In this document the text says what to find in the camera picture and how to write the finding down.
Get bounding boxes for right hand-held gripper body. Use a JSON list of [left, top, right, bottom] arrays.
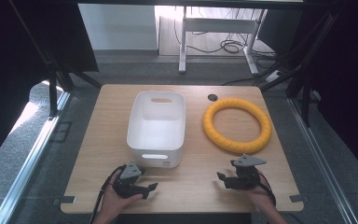
[[230, 153, 268, 190]]

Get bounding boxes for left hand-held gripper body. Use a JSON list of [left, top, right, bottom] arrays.
[[112, 161, 146, 200]]

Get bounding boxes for yellow foam ring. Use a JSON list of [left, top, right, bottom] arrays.
[[202, 97, 273, 155]]

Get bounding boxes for white plastic storage basket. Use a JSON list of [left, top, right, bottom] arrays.
[[126, 90, 186, 169]]

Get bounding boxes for person's right hand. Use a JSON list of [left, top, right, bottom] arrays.
[[245, 169, 276, 213]]

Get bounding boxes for person's left hand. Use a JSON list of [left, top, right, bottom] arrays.
[[96, 171, 145, 218]]

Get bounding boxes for dark floor socket plate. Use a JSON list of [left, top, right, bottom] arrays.
[[49, 120, 73, 144]]

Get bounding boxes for black metal stand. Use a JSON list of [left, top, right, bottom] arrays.
[[8, 0, 103, 120], [255, 12, 339, 128]]

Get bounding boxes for white power strip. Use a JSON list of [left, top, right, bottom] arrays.
[[264, 70, 284, 84]]

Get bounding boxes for black curtain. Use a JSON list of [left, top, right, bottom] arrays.
[[0, 0, 100, 172], [292, 0, 358, 185]]

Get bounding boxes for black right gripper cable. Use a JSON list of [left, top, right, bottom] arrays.
[[256, 172, 277, 207]]

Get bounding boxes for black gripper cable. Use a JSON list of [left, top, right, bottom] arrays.
[[89, 164, 128, 224], [256, 172, 277, 207]]

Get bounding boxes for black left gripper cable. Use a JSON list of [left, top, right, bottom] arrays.
[[89, 164, 128, 224]]

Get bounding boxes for aluminium floor rail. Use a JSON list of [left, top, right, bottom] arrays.
[[286, 96, 358, 224], [0, 91, 73, 224]]

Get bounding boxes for black floor cables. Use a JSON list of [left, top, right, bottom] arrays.
[[172, 7, 279, 87]]

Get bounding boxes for white metal desk frame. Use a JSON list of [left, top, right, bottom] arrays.
[[178, 6, 261, 77]]

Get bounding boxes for black overhead frame bar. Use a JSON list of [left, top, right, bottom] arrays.
[[76, 0, 306, 10]]

